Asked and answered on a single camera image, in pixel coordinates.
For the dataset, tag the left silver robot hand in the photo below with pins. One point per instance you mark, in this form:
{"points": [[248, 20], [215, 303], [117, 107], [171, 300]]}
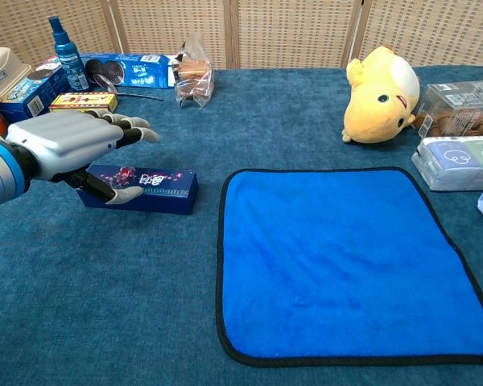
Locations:
{"points": [[64, 140]]}

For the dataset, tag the blue glasses case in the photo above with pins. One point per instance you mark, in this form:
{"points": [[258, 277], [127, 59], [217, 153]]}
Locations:
{"points": [[161, 189]]}

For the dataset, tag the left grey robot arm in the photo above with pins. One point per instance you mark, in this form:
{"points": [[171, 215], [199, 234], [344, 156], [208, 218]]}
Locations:
{"points": [[0, 173]]}

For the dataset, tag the small yellow box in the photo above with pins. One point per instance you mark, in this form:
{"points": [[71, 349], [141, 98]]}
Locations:
{"points": [[84, 102]]}

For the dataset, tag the short blue cookie box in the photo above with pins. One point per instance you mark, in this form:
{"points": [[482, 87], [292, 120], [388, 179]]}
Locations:
{"points": [[28, 96]]}

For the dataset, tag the metal spoon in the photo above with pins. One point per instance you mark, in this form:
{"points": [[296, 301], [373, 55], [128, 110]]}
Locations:
{"points": [[104, 84]]}

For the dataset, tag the blue spray bottle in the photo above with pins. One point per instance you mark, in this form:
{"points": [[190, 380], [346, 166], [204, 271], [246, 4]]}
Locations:
{"points": [[68, 60]]}

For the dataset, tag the beige lunch box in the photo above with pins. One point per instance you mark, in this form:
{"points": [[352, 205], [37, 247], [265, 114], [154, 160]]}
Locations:
{"points": [[4, 68]]}

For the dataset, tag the long blue cookie box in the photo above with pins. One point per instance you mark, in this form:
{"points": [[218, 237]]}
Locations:
{"points": [[145, 72]]}

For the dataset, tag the clear bag of bread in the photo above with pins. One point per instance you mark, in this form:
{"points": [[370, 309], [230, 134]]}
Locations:
{"points": [[193, 76]]}

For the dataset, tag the teal table cover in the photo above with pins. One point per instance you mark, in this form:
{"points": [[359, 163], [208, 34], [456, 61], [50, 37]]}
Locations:
{"points": [[104, 281]]}

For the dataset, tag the woven folding screen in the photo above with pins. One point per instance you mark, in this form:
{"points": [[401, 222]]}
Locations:
{"points": [[290, 32]]}

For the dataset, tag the blue microfiber cloth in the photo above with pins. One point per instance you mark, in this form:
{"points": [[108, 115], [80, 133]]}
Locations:
{"points": [[338, 261]]}

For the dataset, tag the yellow plush chick toy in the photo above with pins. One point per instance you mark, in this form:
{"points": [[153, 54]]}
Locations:
{"points": [[378, 108]]}

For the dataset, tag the pastel pocket tissue multipack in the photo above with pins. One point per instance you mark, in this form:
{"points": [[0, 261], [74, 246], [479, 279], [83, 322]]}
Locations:
{"points": [[451, 161]]}

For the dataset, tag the clear box brown figurines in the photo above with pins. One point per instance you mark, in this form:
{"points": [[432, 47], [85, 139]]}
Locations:
{"points": [[459, 104]]}

